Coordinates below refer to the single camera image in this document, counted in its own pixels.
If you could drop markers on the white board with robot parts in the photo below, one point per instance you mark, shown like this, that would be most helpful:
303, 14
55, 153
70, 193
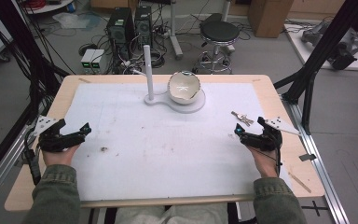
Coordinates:
338, 46

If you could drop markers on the slim black computer tower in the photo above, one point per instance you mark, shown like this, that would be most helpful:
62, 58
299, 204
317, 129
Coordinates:
143, 26

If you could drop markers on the white table mat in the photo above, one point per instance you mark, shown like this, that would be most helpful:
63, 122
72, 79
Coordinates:
167, 149

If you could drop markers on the white power supply box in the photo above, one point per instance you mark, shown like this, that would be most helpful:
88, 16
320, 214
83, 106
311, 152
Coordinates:
97, 59
87, 59

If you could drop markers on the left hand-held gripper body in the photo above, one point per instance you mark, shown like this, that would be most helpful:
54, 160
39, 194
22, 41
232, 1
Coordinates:
51, 141

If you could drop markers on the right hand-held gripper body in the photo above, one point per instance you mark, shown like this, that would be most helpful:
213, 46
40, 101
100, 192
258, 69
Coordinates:
268, 137

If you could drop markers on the person's legs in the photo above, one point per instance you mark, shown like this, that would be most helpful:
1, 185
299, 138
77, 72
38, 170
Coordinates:
174, 214

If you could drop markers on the wooden table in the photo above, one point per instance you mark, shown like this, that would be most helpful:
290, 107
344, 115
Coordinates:
295, 155

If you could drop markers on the aluminium rail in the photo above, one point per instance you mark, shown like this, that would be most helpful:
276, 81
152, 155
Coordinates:
320, 161
0, 174

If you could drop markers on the bunch of metal keys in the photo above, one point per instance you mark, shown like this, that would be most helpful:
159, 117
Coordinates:
243, 118

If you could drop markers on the black round stool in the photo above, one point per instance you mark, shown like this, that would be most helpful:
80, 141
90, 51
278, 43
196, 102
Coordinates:
220, 32

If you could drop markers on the white stand with pole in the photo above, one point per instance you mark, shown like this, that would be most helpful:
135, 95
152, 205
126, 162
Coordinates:
150, 93

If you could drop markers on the wooden cabinet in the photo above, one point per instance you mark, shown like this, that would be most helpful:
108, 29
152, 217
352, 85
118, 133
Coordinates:
268, 17

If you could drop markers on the white ceramic bowl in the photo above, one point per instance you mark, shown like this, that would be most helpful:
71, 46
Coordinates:
184, 87

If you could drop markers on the person's right hand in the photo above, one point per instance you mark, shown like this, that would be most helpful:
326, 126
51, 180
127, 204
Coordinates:
264, 163

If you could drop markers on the large black computer tower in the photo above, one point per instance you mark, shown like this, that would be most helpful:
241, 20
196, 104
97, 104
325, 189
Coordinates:
120, 29

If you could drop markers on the black metal frame strut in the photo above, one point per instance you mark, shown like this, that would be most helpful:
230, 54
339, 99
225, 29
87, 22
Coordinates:
320, 53
18, 46

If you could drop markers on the person's left hand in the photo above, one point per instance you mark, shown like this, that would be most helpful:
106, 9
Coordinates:
57, 158

